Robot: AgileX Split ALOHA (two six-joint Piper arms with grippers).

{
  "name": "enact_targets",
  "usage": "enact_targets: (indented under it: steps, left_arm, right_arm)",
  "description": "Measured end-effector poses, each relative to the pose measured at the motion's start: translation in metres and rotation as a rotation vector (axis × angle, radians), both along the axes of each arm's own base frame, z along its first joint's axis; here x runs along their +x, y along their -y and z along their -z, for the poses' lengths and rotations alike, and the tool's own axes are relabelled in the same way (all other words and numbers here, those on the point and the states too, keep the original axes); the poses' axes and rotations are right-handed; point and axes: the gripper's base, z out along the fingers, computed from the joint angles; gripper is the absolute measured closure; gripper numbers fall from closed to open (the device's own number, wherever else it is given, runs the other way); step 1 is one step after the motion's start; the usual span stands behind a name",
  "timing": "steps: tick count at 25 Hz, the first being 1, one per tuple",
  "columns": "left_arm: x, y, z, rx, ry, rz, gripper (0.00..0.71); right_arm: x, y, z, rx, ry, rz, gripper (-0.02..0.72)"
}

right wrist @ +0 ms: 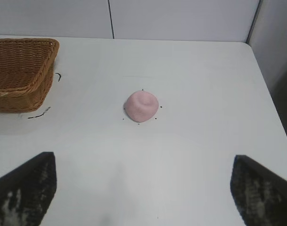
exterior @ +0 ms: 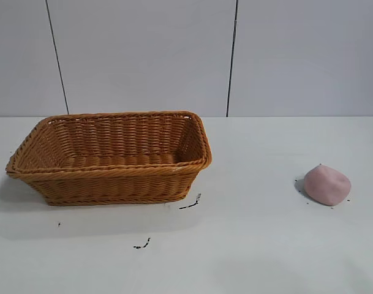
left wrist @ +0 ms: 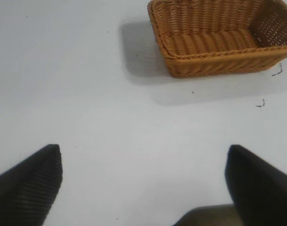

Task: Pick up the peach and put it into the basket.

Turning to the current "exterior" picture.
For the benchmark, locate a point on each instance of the brown woven wicker basket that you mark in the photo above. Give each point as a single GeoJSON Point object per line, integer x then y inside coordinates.
{"type": "Point", "coordinates": [112, 183]}

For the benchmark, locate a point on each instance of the pink toy peach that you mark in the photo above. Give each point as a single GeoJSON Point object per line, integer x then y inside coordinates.
{"type": "Point", "coordinates": [326, 187]}

